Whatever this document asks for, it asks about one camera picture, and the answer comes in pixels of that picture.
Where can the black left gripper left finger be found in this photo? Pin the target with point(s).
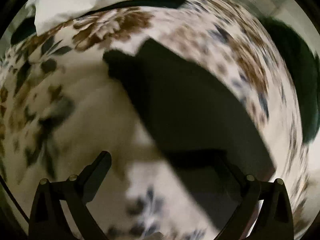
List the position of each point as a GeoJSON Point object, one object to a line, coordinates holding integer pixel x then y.
{"type": "Point", "coordinates": [47, 220]}

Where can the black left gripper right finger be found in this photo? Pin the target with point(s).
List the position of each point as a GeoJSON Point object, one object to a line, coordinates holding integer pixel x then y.
{"type": "Point", "coordinates": [274, 220]}

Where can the black garment with red stripe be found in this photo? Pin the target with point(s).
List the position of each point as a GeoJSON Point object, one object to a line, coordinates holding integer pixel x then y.
{"type": "Point", "coordinates": [198, 124]}

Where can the floral patterned bed cover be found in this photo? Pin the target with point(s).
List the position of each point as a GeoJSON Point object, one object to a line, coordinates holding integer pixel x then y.
{"type": "Point", "coordinates": [60, 109]}

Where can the dark green velvet pillow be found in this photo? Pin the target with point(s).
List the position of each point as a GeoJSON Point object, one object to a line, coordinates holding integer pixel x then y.
{"type": "Point", "coordinates": [303, 66]}

